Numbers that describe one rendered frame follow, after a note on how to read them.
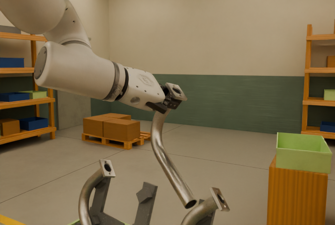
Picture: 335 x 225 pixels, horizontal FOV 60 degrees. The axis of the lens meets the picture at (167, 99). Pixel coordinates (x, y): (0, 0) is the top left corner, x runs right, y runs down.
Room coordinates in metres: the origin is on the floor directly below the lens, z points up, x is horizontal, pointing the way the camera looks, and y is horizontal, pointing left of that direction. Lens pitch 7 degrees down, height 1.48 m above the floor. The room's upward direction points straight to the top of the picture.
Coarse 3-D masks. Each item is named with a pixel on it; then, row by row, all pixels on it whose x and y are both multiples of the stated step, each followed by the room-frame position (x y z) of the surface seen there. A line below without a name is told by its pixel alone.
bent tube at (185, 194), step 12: (168, 84) 0.72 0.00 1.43; (168, 96) 0.71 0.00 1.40; (180, 96) 0.70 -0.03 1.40; (168, 108) 0.72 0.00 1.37; (156, 120) 0.73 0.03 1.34; (156, 132) 0.73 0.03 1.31; (156, 144) 0.71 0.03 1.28; (156, 156) 0.70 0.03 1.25; (168, 156) 0.69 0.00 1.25; (168, 168) 0.66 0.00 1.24; (180, 180) 0.63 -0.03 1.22; (180, 192) 0.61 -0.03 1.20; (192, 204) 0.61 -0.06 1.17
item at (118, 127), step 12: (84, 120) 5.57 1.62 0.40; (96, 120) 5.37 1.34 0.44; (108, 120) 5.36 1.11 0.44; (120, 120) 5.36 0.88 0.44; (132, 120) 5.36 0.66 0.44; (84, 132) 5.58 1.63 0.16; (96, 132) 5.38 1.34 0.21; (108, 132) 5.19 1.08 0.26; (120, 132) 5.04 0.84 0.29; (132, 132) 5.08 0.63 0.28; (144, 132) 5.66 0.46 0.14; (108, 144) 5.22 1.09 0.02
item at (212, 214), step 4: (200, 200) 0.69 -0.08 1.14; (204, 200) 0.69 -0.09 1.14; (212, 212) 0.66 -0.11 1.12; (208, 216) 0.65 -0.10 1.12; (212, 216) 0.66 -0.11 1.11; (200, 220) 0.65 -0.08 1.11; (204, 220) 0.66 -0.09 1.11; (208, 220) 0.66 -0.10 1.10; (212, 220) 0.66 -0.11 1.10; (196, 224) 0.67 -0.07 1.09; (200, 224) 0.67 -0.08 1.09; (204, 224) 0.66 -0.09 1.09; (208, 224) 0.66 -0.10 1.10; (212, 224) 0.66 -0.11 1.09
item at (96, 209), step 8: (104, 184) 0.84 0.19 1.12; (96, 192) 0.85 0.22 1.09; (104, 192) 0.83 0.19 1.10; (96, 200) 0.84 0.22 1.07; (104, 200) 0.83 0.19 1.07; (96, 208) 0.83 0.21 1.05; (104, 216) 0.80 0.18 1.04; (104, 224) 0.79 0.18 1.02; (112, 224) 0.77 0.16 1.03; (120, 224) 0.76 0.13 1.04
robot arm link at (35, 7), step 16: (0, 0) 0.40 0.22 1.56; (16, 0) 0.40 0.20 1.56; (32, 0) 0.41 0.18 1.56; (48, 0) 0.42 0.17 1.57; (64, 0) 0.48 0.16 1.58; (16, 16) 0.42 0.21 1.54; (32, 16) 0.42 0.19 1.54; (48, 16) 0.43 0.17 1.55; (64, 16) 0.56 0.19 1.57; (32, 32) 0.44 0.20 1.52; (48, 32) 0.58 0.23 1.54; (64, 32) 0.58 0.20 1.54; (80, 32) 0.60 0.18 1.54
